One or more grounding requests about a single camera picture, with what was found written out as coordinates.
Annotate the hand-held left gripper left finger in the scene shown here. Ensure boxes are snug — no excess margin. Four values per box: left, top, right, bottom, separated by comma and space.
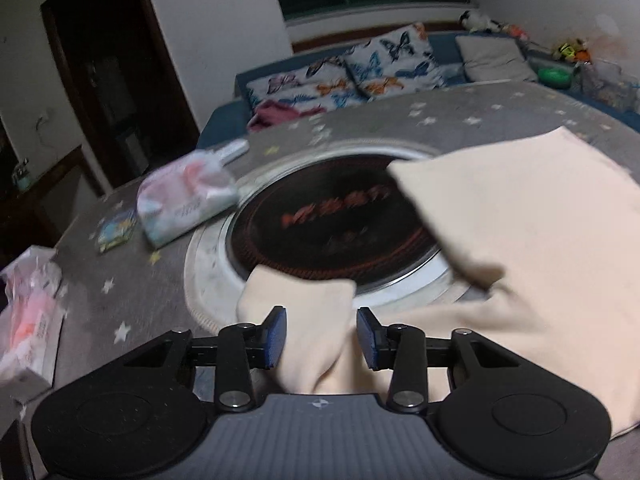
123, 305, 288, 413

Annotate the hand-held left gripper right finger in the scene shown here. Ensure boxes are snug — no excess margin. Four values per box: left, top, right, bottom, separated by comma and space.
356, 307, 512, 409

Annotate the beige cloth garment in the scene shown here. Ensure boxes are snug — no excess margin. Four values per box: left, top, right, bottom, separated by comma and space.
236, 126, 640, 440

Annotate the round black induction cooktop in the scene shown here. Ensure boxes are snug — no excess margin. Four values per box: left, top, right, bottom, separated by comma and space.
224, 153, 451, 297

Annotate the pastel tissue packet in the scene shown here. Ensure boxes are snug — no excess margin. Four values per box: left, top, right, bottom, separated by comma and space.
136, 140, 250, 250

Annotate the small colourful card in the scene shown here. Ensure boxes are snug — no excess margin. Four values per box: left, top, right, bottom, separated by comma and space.
96, 210, 138, 252

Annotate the magenta cloth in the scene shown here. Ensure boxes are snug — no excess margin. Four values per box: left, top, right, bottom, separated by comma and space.
248, 100, 326, 133

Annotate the butterfly-print pillow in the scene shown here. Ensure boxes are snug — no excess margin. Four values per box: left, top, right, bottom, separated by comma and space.
343, 22, 449, 99
246, 55, 372, 117

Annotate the white tissue pack with pink print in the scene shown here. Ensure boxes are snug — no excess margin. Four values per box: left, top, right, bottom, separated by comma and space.
0, 245, 67, 405

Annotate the blue sofa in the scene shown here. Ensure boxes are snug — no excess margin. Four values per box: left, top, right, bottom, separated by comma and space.
196, 30, 640, 151

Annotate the plain grey pillow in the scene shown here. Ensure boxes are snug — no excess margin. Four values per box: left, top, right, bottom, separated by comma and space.
455, 35, 539, 84

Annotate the dark wooden door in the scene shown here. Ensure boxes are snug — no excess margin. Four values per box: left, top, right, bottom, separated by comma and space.
40, 0, 201, 191

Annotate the green bowl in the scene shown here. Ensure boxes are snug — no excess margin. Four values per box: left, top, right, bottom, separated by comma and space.
538, 66, 574, 88

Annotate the black and white plush toy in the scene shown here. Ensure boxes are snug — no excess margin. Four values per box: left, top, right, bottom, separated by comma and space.
459, 9, 507, 36

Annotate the yellow toy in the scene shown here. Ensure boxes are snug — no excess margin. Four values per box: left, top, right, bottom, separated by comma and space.
553, 40, 589, 63

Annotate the clear plastic container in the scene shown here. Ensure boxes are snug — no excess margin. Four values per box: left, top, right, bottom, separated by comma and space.
579, 60, 636, 111

